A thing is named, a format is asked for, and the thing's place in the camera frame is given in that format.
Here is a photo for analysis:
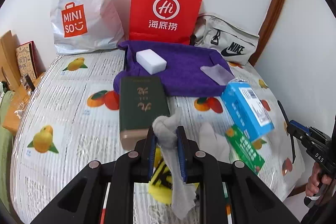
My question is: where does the white Miniso plastic bag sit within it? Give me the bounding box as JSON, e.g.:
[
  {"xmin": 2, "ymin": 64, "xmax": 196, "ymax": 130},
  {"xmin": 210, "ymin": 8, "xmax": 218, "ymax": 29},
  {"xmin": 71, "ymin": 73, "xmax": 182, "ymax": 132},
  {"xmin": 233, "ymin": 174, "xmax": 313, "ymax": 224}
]
[{"xmin": 50, "ymin": 0, "xmax": 124, "ymax": 55}]

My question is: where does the purple fabric tray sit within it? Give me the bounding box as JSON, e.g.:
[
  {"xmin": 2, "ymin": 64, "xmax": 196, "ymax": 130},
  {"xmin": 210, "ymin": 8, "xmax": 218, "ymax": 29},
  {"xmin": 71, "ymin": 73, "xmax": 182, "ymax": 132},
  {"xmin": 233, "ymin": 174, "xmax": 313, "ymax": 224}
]
[{"xmin": 113, "ymin": 41, "xmax": 233, "ymax": 97}]

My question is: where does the brown wooden door frame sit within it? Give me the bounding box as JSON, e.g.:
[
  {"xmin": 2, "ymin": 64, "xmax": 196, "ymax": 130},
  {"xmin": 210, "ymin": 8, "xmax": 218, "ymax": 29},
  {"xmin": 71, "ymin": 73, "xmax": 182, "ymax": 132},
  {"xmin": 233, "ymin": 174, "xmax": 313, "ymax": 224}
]
[{"xmin": 249, "ymin": 0, "xmax": 285, "ymax": 66}]

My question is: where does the person's right hand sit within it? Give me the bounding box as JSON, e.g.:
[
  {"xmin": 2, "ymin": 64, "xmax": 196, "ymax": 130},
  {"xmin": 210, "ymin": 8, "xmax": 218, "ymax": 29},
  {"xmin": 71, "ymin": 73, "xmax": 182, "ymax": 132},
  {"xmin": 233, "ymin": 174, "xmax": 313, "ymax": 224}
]
[{"xmin": 305, "ymin": 162, "xmax": 333, "ymax": 197}]

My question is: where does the grey Nike waist bag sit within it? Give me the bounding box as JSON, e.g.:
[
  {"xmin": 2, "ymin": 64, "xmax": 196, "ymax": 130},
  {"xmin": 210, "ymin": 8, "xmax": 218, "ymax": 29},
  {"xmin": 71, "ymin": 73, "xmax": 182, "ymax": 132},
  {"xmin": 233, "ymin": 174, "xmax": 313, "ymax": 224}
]
[{"xmin": 193, "ymin": 13, "xmax": 260, "ymax": 65}]

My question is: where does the fruit print tablecloth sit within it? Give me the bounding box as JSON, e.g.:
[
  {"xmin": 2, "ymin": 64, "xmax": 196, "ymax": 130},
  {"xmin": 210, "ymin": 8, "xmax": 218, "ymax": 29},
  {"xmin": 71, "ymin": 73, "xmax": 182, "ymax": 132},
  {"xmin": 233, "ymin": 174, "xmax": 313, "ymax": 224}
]
[{"xmin": 10, "ymin": 50, "xmax": 305, "ymax": 223}]

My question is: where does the red Haidilao paper bag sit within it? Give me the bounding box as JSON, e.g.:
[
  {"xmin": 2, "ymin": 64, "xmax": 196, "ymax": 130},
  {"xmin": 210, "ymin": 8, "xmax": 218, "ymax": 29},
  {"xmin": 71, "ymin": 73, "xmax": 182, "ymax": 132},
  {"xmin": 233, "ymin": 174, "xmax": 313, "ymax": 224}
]
[{"xmin": 129, "ymin": 0, "xmax": 202, "ymax": 45}]

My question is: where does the grey sock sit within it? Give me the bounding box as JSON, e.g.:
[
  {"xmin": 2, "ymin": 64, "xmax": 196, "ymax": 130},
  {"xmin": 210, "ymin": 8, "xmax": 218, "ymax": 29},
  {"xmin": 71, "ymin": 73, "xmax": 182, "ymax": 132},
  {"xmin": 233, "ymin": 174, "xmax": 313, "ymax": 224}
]
[{"xmin": 152, "ymin": 107, "xmax": 196, "ymax": 219}]

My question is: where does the patterned kraft notebook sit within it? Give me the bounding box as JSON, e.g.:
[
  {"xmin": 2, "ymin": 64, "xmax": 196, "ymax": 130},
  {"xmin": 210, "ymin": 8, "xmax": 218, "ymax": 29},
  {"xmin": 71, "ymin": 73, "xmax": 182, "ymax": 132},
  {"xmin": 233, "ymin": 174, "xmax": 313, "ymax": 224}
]
[{"xmin": 15, "ymin": 41, "xmax": 38, "ymax": 80}]

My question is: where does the green card packet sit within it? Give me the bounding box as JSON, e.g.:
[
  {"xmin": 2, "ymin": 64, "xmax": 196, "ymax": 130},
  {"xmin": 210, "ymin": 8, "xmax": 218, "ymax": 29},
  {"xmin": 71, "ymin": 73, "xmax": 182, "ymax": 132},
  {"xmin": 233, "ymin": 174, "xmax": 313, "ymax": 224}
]
[{"xmin": 225, "ymin": 124, "xmax": 265, "ymax": 174}]

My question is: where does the orange wooden stool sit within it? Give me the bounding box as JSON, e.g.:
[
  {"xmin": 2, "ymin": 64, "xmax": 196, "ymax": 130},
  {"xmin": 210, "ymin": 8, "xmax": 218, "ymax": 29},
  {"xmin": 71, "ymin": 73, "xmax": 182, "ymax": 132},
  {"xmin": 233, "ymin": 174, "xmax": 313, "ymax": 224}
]
[{"xmin": 2, "ymin": 85, "xmax": 30, "ymax": 136}]

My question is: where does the white sponge block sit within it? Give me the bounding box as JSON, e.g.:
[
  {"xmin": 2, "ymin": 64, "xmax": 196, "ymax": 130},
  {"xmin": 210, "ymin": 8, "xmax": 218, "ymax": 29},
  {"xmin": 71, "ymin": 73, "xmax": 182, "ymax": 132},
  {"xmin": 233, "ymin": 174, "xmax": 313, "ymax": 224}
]
[{"xmin": 136, "ymin": 49, "xmax": 167, "ymax": 75}]

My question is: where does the yellow black striped sock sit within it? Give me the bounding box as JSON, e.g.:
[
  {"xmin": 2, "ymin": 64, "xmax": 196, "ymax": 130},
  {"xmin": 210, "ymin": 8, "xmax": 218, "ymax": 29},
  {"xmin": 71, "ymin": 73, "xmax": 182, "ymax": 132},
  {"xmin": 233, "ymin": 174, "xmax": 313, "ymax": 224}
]
[{"xmin": 147, "ymin": 147, "xmax": 200, "ymax": 205}]

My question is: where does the white knit glove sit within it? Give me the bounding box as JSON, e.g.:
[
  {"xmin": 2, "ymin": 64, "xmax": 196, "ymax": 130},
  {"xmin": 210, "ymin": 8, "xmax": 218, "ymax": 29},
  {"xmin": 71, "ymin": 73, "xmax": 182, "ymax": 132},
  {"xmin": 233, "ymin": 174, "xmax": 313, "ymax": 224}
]
[{"xmin": 198, "ymin": 122, "xmax": 230, "ymax": 162}]

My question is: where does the blue cardboard box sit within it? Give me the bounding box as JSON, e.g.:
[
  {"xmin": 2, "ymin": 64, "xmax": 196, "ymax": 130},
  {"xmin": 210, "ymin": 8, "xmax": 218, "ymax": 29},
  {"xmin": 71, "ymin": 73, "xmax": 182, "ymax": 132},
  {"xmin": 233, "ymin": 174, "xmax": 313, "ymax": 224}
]
[{"xmin": 220, "ymin": 82, "xmax": 274, "ymax": 142}]

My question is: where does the green cloth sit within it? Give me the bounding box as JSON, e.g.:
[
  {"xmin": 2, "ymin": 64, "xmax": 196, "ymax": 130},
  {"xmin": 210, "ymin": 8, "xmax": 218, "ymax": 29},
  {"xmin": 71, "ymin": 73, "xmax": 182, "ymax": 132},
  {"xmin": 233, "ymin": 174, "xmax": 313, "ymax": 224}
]
[{"xmin": 0, "ymin": 91, "xmax": 14, "ymax": 214}]

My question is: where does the dark green book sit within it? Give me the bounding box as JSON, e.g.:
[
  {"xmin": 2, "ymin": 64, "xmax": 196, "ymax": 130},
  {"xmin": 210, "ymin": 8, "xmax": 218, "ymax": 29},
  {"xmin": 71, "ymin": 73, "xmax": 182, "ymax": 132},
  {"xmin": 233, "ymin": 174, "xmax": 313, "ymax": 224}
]
[{"xmin": 119, "ymin": 76, "xmax": 170, "ymax": 151}]

